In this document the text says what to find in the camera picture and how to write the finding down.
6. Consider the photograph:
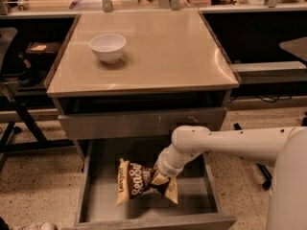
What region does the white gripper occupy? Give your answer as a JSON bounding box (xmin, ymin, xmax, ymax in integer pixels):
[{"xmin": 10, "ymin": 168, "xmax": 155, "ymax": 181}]
[{"xmin": 151, "ymin": 144, "xmax": 201, "ymax": 186}]

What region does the brown sea salt chip bag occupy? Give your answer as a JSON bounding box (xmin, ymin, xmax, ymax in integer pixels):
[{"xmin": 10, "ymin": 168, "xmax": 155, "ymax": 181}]
[{"xmin": 116, "ymin": 158, "xmax": 178, "ymax": 206}]

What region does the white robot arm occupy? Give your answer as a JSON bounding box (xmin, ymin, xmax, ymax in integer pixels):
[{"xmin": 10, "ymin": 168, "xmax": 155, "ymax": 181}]
[{"xmin": 153, "ymin": 126, "xmax": 307, "ymax": 230}]

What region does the open grey middle drawer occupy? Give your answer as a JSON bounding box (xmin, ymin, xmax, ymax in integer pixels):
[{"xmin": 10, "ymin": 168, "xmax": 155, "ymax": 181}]
[{"xmin": 74, "ymin": 136, "xmax": 237, "ymax": 230}]

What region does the closed grey top drawer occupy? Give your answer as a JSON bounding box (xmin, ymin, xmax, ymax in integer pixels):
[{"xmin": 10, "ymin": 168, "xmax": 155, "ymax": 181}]
[{"xmin": 59, "ymin": 107, "xmax": 227, "ymax": 140}]

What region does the grey drawer cabinet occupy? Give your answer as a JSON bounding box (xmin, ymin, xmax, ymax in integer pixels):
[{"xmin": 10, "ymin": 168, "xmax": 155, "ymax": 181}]
[{"xmin": 43, "ymin": 9, "xmax": 242, "ymax": 230}]

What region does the white shoe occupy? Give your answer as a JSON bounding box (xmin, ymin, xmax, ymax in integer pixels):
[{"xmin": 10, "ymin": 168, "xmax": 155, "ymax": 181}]
[{"xmin": 11, "ymin": 221, "xmax": 57, "ymax": 230}]

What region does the white ceramic bowl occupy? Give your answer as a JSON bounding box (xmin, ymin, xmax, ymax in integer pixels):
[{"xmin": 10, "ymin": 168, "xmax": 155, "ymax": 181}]
[{"xmin": 89, "ymin": 34, "xmax": 127, "ymax": 63}]

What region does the black box with label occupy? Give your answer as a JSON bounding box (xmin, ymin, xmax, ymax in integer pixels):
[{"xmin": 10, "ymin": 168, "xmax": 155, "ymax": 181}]
[{"xmin": 25, "ymin": 41, "xmax": 61, "ymax": 55}]

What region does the black chair frame left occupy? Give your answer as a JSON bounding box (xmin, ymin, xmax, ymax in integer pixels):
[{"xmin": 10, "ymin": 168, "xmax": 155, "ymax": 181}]
[{"xmin": 0, "ymin": 27, "xmax": 74, "ymax": 166}]

